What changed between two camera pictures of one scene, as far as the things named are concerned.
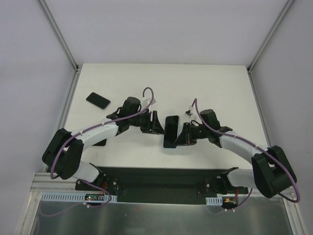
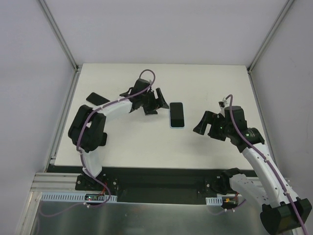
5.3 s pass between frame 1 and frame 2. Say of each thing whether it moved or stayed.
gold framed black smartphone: moved
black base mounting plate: stayed
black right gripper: moved
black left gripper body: moved
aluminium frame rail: stayed
